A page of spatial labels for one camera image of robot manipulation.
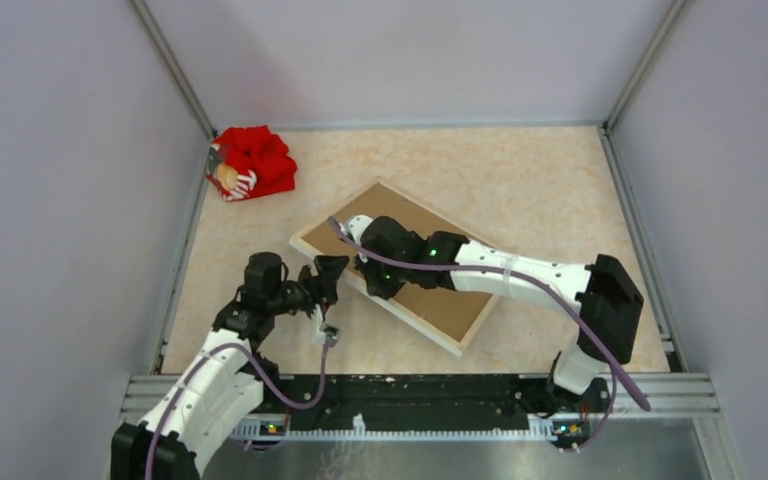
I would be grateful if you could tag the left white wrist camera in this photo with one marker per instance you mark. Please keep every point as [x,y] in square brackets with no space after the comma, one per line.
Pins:
[322,333]

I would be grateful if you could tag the brown frame backing board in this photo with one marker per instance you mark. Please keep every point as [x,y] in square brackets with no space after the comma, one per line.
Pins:
[447,318]

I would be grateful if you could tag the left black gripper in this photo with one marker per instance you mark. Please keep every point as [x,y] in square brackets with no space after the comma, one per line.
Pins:
[328,267]

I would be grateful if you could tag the red cloth toy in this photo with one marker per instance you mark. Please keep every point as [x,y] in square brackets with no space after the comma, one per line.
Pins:
[246,163]

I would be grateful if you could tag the aluminium front rail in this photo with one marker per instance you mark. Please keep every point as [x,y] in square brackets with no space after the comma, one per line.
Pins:
[681,396]

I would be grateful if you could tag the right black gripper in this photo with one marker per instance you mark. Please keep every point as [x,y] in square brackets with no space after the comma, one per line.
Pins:
[375,288]

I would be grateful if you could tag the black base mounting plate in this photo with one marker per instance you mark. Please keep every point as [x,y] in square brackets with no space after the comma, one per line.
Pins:
[431,402]

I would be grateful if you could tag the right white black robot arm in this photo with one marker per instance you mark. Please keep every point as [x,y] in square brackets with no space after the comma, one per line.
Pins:
[600,297]

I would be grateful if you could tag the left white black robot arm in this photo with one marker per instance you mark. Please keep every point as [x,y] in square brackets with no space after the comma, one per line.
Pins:
[228,379]

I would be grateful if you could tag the wooden picture frame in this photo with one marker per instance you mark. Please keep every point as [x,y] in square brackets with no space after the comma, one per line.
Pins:
[441,249]

